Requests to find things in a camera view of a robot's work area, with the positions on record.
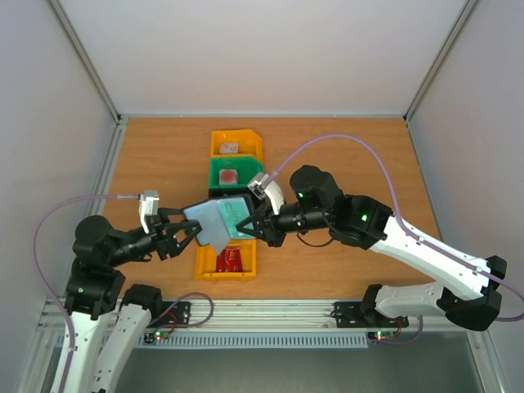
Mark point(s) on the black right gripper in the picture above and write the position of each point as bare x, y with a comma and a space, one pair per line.
270, 225

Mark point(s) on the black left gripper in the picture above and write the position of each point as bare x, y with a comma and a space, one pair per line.
167, 242

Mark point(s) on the teal credit card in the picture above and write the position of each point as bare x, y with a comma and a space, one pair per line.
234, 210

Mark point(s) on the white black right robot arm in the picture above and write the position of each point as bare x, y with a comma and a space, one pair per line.
464, 288

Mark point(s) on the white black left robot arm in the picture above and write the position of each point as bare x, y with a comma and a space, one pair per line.
104, 321

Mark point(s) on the red card in bin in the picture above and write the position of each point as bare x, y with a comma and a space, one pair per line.
229, 260

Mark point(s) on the white red-circle cards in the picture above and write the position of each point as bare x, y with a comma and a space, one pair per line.
228, 177

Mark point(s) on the beige patterned cards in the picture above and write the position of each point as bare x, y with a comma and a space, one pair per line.
228, 148

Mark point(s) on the near yellow plastic bin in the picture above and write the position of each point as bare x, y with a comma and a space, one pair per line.
206, 261

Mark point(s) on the yellow plastic bin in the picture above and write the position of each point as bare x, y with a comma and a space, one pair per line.
206, 261
237, 142

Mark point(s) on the black plastic bin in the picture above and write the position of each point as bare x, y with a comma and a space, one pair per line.
229, 192

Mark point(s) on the green plastic bin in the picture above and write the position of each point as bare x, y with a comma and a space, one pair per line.
246, 166

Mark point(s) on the far yellow plastic bin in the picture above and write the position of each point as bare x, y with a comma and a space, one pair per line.
237, 142

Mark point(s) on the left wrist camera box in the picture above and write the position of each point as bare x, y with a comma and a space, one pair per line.
148, 205

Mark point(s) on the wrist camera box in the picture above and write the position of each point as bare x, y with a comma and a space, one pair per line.
264, 189
148, 205

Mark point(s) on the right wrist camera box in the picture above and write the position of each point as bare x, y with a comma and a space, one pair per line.
264, 189

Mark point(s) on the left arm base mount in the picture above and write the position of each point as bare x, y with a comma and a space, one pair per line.
179, 314

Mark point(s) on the aluminium front rail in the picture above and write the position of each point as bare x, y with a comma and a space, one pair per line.
255, 316

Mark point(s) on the slotted grey cable duct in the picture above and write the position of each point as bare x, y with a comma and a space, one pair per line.
255, 340

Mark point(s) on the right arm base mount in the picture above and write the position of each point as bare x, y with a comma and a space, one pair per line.
351, 314

